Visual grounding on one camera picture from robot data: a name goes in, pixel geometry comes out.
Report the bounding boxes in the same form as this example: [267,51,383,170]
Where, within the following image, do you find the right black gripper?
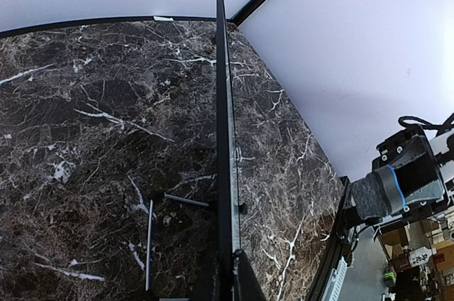
[371,125,447,222]

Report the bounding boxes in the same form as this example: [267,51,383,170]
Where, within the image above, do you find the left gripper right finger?
[233,249,265,301]

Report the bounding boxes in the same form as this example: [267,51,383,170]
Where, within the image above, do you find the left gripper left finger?
[189,255,221,301]

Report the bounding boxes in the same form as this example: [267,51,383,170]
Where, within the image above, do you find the blue whiteboard eraser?
[351,165,406,221]

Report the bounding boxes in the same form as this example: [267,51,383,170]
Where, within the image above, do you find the white whiteboard black frame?
[216,0,241,300]

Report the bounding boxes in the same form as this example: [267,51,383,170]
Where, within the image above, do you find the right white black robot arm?
[372,116,453,220]

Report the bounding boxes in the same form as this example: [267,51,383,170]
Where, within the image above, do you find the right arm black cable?
[397,112,454,135]

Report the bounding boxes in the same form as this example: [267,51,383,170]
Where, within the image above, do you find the white slotted cable duct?
[322,256,348,301]

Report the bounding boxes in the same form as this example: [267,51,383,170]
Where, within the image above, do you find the black wire board stand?
[144,191,248,292]

